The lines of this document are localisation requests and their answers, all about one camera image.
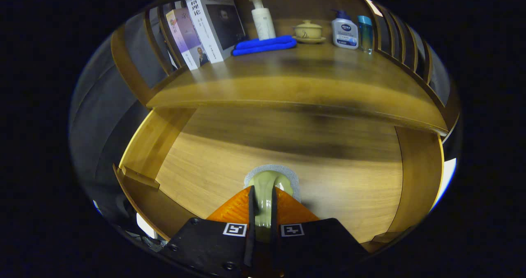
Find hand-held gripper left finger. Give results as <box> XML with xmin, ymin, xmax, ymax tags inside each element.
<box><xmin>162</xmin><ymin>185</ymin><xmax>255</xmax><ymax>278</ymax></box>

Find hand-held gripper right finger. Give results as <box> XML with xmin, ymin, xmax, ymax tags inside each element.
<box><xmin>271</xmin><ymin>186</ymin><xmax>370</xmax><ymax>278</ymax></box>

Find brown wooden drawer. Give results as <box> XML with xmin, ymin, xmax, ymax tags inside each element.
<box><xmin>113</xmin><ymin>105</ymin><xmax>446</xmax><ymax>254</ymax></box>

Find green handled sponge brush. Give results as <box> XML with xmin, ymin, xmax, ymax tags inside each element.
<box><xmin>244</xmin><ymin>164</ymin><xmax>301</xmax><ymax>241</ymax></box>

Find wooden countertop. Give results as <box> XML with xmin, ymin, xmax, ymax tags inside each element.
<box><xmin>146</xmin><ymin>44</ymin><xmax>448</xmax><ymax>137</ymax></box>

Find brown wooden cabinet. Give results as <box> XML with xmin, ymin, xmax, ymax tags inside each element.
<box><xmin>111</xmin><ymin>0</ymin><xmax>461</xmax><ymax>137</ymax></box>

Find black backdrop cloth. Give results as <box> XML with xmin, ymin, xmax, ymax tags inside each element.
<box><xmin>70</xmin><ymin>13</ymin><xmax>165</xmax><ymax>221</ymax></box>

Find blue folded cloth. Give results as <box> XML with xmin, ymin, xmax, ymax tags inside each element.
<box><xmin>231</xmin><ymin>35</ymin><xmax>297</xmax><ymax>57</ymax></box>

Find purple book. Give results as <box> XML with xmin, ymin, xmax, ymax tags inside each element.
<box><xmin>166</xmin><ymin>8</ymin><xmax>209</xmax><ymax>71</ymax></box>

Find white lotion bottle blue cap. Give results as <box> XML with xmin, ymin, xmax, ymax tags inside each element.
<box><xmin>331</xmin><ymin>9</ymin><xmax>359</xmax><ymax>50</ymax></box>

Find yellow lidded teacup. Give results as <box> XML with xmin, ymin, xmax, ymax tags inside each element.
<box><xmin>293</xmin><ymin>20</ymin><xmax>326</xmax><ymax>44</ymax></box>

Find teal slim bottle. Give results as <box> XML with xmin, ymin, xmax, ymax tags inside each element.
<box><xmin>357</xmin><ymin>15</ymin><xmax>374</xmax><ymax>54</ymax></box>

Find white book with portrait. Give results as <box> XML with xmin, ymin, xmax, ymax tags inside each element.
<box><xmin>186</xmin><ymin>0</ymin><xmax>246</xmax><ymax>64</ymax></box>

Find white pump bottle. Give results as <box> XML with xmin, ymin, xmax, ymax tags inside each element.
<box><xmin>247</xmin><ymin>0</ymin><xmax>277</xmax><ymax>40</ymax></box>

